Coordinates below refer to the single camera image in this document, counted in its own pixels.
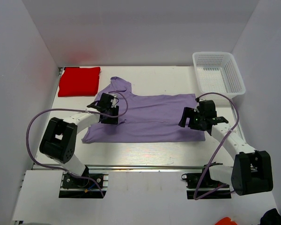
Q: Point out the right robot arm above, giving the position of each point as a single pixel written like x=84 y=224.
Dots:
x=252 y=170

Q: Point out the folded red t shirt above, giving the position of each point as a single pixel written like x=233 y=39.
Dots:
x=79 y=82

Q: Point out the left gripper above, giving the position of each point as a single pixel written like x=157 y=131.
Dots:
x=114 y=120

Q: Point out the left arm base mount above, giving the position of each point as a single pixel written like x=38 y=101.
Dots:
x=74 y=188

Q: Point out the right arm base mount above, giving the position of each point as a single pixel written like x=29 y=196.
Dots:
x=207 y=185

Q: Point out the orange object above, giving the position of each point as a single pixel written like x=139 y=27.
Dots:
x=226 y=221

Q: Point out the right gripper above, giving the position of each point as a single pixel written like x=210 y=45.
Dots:
x=188 y=112

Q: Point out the purple t shirt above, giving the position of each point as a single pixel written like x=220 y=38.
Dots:
x=148 y=119

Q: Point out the black cloth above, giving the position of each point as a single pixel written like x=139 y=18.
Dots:
x=271 y=217

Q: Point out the white plastic basket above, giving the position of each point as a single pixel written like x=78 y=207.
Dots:
x=218 y=72

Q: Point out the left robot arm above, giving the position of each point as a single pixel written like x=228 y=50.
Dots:
x=59 y=140

